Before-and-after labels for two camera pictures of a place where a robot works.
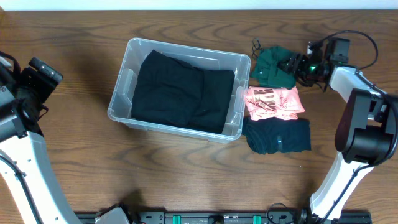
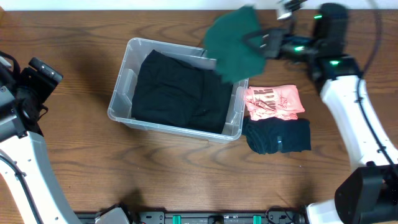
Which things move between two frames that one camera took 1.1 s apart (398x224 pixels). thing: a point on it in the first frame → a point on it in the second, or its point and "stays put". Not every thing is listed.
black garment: [169, 91] stays put
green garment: [265, 71] → [235, 59]
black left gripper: [28, 88] stays put
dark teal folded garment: [267, 135] stays put
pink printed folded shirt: [272, 102] stays put
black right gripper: [295, 64] → [275, 43]
